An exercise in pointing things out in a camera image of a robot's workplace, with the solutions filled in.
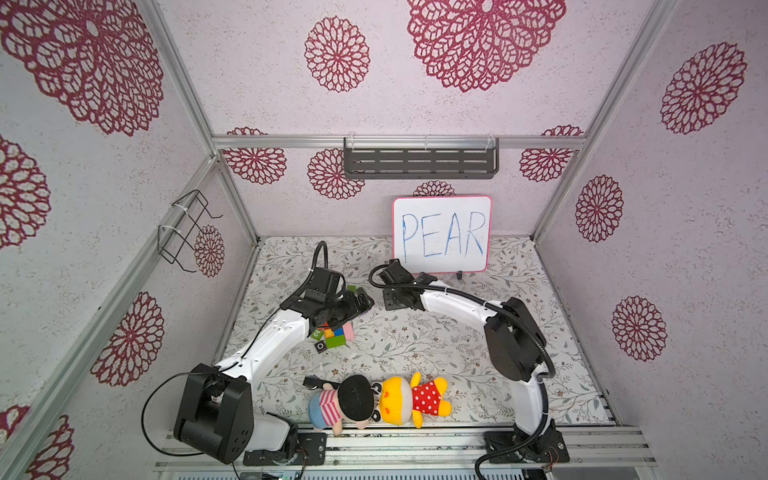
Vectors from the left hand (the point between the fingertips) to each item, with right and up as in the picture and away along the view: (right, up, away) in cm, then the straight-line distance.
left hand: (364, 309), depth 84 cm
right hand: (+8, +4, +10) cm, 13 cm away
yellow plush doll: (+9, -22, -10) cm, 26 cm away
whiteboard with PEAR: (+26, +23, +19) cm, 39 cm away
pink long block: (-5, -9, +10) cm, 14 cm away
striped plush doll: (-3, -21, -11) cm, 24 cm away
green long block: (-10, -11, +8) cm, 16 cm away
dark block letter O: (-14, -12, +6) cm, 19 cm away
